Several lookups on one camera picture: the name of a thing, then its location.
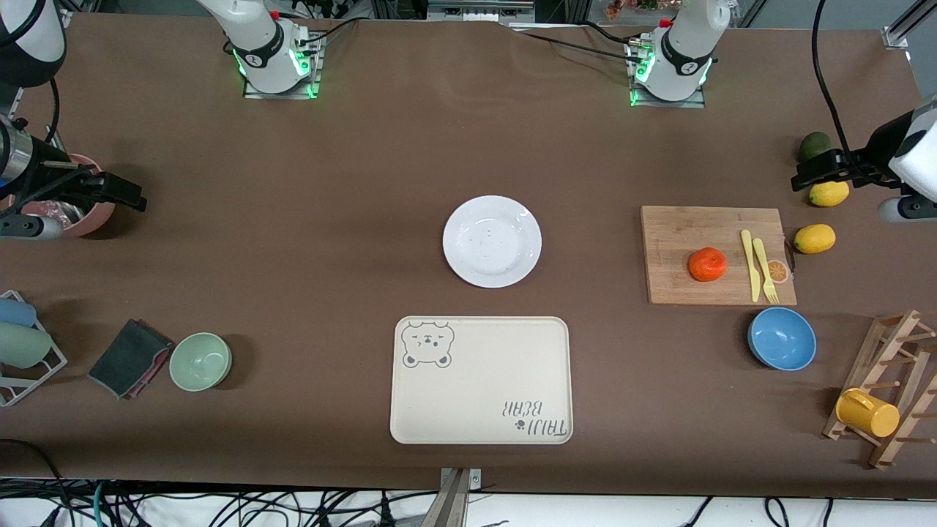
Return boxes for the dark green avocado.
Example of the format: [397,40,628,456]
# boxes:
[797,131,833,163]

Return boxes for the yellow mug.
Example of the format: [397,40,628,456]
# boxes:
[835,387,900,438]

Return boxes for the mint green bowl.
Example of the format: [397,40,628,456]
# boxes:
[169,332,233,392]

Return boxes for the cream tray with bear print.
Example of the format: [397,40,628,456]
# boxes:
[389,315,574,446]

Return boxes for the wooden mug rack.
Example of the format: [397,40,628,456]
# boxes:
[822,309,937,471]

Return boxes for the dark grey folded cloth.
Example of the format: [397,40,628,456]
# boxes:
[88,318,174,400]

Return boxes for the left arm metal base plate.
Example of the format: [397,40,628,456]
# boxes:
[628,37,707,109]

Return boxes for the metal table clamp bracket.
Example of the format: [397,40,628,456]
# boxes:
[439,468,482,491]

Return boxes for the orange mandarin fruit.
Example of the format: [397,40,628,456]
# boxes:
[688,247,729,283]

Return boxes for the light blue cup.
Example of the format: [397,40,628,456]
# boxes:
[0,298,37,329]

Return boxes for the tan camera stand post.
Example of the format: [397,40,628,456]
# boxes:
[421,468,473,527]

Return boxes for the yellow plastic fork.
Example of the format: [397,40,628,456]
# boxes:
[753,237,780,305]

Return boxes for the white wire cup rack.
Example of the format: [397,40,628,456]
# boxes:
[0,289,68,408]

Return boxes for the blue bowl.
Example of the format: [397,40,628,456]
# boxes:
[747,307,818,372]

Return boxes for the pale green cup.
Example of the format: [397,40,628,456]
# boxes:
[0,322,53,369]

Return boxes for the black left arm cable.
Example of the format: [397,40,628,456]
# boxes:
[810,0,856,156]

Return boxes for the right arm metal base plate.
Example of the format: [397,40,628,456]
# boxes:
[242,29,324,100]

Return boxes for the yellow lemon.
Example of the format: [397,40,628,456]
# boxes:
[794,224,837,255]
[808,178,851,207]

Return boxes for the pink bowl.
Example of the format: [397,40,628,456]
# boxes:
[6,152,117,239]

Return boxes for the black base cable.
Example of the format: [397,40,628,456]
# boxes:
[521,31,636,59]
[296,16,372,46]
[582,22,649,45]

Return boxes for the aluminium frame strut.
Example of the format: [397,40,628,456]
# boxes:
[882,0,937,49]

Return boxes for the yellow plastic knife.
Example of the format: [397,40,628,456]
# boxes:
[740,229,762,303]

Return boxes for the bamboo cutting board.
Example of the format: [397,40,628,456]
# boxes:
[641,205,798,307]

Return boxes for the white round plate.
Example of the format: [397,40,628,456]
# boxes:
[442,195,543,289]

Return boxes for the crinkled pink plastic film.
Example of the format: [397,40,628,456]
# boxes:
[23,198,70,226]

